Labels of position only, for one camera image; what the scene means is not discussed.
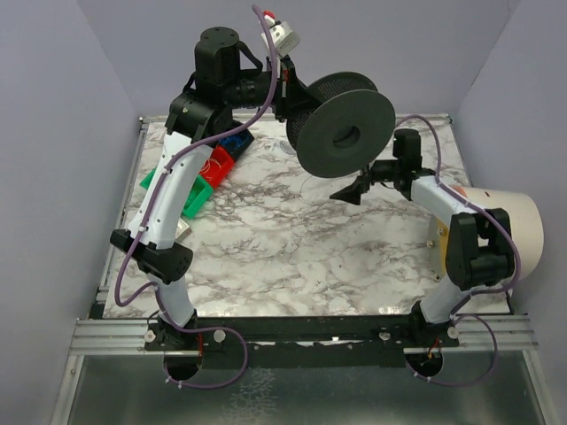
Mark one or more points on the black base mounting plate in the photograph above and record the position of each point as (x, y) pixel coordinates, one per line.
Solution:
(297, 341)

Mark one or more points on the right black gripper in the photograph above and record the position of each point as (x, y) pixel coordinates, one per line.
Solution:
(366, 178)

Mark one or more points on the red storage bin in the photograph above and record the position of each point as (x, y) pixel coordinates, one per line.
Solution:
(217, 167)

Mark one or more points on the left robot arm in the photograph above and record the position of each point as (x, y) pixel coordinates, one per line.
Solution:
(229, 90)

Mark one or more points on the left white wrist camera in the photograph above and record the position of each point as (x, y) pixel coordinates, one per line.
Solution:
(284, 38)

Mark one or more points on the black storage bin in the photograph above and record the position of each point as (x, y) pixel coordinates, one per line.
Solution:
(235, 145)

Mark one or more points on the black cable spool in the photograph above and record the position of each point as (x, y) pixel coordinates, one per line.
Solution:
(348, 129)

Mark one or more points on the white cylindrical container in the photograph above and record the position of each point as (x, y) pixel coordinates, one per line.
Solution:
(525, 224)

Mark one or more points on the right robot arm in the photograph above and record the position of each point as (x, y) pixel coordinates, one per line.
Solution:
(479, 251)

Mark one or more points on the green storage bin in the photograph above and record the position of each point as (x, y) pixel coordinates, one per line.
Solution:
(200, 192)

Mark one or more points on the flat printed packet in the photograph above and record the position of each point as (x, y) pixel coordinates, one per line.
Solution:
(281, 148)

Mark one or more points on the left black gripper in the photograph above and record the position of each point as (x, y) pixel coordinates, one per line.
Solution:
(286, 88)

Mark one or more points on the aluminium table edge rail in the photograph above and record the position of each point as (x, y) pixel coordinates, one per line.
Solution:
(269, 116)

